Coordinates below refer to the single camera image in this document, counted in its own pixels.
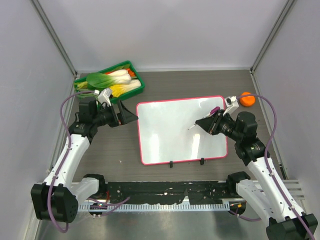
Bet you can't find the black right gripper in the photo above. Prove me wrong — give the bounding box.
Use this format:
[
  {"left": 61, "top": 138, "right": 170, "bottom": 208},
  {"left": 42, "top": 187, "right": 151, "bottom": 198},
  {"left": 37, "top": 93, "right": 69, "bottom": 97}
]
[{"left": 196, "top": 109, "right": 243, "bottom": 142}]

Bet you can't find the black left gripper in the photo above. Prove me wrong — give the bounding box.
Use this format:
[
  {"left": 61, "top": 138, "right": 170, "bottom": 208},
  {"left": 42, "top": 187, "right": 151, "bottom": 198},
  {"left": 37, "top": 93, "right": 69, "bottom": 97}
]
[{"left": 92, "top": 99, "right": 138, "bottom": 128}]

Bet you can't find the purple capped marker pen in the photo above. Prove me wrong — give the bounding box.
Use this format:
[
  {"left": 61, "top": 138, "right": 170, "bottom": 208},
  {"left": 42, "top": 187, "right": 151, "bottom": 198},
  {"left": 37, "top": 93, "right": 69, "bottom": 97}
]
[{"left": 187, "top": 106, "right": 221, "bottom": 131}]

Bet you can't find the pink framed whiteboard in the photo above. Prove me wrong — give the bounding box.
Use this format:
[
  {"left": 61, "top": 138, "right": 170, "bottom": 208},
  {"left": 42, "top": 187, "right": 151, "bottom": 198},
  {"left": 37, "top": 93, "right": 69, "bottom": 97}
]
[{"left": 136, "top": 95, "right": 228, "bottom": 165}]

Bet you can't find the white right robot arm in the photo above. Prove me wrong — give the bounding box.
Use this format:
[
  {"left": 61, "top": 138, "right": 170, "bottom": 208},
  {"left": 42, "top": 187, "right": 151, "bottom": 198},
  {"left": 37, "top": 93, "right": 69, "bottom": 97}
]
[{"left": 195, "top": 110, "right": 318, "bottom": 240}]

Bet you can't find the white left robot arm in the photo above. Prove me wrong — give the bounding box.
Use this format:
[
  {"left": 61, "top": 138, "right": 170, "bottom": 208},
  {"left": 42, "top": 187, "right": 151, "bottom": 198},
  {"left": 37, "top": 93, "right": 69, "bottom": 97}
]
[{"left": 30, "top": 97, "right": 138, "bottom": 224}]

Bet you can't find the green plastic vegetable tray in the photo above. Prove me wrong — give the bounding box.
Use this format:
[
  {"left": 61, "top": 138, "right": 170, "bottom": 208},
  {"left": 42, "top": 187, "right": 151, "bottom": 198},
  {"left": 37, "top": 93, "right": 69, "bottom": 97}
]
[{"left": 73, "top": 60, "right": 145, "bottom": 104}]

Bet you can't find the yellow white napa cabbage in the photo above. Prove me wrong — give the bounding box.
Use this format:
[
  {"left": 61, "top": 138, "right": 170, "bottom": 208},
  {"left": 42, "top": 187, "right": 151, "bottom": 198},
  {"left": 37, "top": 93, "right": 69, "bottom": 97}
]
[{"left": 109, "top": 79, "right": 142, "bottom": 98}]

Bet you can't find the orange tangerine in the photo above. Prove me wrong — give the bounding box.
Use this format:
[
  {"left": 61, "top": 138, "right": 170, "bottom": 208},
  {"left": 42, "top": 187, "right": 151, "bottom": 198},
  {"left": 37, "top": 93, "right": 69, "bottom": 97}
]
[{"left": 239, "top": 92, "right": 256, "bottom": 107}]

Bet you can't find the green scallion bunch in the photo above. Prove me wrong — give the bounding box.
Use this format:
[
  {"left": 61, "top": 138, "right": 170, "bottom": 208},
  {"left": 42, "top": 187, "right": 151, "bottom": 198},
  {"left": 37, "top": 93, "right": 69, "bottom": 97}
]
[{"left": 75, "top": 89, "right": 98, "bottom": 99}]

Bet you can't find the green bok choy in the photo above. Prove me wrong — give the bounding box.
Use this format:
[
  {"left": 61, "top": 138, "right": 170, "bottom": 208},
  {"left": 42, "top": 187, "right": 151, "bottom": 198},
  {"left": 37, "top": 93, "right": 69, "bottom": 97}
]
[{"left": 86, "top": 69, "right": 132, "bottom": 89}]

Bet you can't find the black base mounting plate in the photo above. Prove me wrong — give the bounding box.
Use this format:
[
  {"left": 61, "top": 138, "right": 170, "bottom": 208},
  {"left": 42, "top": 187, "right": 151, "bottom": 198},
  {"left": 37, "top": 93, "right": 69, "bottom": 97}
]
[{"left": 106, "top": 181, "right": 240, "bottom": 205}]

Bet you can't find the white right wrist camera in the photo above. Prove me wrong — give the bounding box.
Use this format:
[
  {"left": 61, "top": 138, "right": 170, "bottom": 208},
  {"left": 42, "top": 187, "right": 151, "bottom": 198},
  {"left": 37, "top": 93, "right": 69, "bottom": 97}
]
[{"left": 223, "top": 96, "right": 239, "bottom": 116}]

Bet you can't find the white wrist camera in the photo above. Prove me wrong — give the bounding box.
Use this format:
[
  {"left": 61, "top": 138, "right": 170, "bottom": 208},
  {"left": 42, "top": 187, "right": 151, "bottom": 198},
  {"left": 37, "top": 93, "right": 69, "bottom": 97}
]
[
  {"left": 223, "top": 96, "right": 239, "bottom": 116},
  {"left": 93, "top": 88, "right": 112, "bottom": 107}
]

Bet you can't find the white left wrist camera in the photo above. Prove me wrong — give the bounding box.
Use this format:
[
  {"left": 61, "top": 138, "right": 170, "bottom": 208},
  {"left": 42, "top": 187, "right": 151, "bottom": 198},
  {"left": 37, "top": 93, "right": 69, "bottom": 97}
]
[{"left": 93, "top": 88, "right": 112, "bottom": 107}]

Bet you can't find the metal wire whiteboard stand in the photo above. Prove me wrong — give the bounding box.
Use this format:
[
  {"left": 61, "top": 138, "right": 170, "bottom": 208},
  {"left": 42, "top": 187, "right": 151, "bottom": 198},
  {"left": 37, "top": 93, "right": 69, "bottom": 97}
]
[{"left": 168, "top": 157, "right": 206, "bottom": 169}]

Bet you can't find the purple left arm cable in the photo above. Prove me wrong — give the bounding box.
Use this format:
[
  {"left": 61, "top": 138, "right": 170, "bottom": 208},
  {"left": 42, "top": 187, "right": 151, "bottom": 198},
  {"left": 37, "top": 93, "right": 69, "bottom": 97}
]
[{"left": 48, "top": 89, "right": 101, "bottom": 233}]

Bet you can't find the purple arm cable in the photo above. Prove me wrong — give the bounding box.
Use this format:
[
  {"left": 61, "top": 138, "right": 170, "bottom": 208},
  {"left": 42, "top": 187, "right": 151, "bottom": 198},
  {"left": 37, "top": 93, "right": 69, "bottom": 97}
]
[
  {"left": 231, "top": 93, "right": 316, "bottom": 240},
  {"left": 48, "top": 89, "right": 101, "bottom": 233}
]

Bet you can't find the white slotted cable duct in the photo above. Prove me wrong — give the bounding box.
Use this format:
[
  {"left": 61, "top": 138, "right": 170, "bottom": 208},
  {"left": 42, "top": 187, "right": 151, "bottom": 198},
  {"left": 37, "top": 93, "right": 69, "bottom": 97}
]
[{"left": 78, "top": 202, "right": 231, "bottom": 213}]

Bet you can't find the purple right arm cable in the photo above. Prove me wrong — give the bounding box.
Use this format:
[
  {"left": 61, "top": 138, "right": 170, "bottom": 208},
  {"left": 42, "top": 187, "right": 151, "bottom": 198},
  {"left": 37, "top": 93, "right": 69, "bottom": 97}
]
[{"left": 231, "top": 93, "right": 316, "bottom": 240}]

